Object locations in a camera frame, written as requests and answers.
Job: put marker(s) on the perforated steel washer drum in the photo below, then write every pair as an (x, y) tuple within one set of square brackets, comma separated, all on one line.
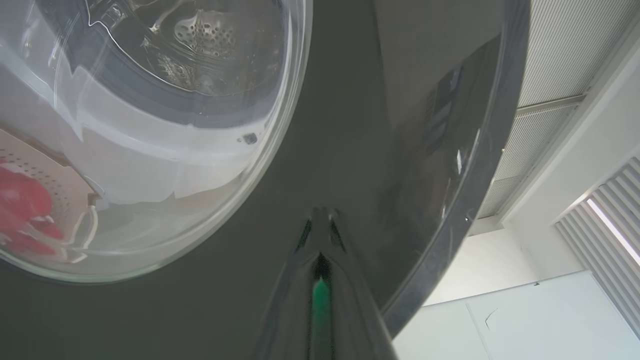
[(210, 40)]

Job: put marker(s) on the black washing machine door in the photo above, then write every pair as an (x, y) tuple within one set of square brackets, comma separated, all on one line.
[(350, 150)]

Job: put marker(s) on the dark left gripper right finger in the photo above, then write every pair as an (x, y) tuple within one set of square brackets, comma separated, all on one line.
[(355, 320)]

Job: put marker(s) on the long ceiling light strip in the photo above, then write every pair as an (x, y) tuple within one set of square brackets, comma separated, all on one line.
[(615, 231)]

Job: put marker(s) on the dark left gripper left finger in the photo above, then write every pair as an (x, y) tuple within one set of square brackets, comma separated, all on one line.
[(290, 310)]

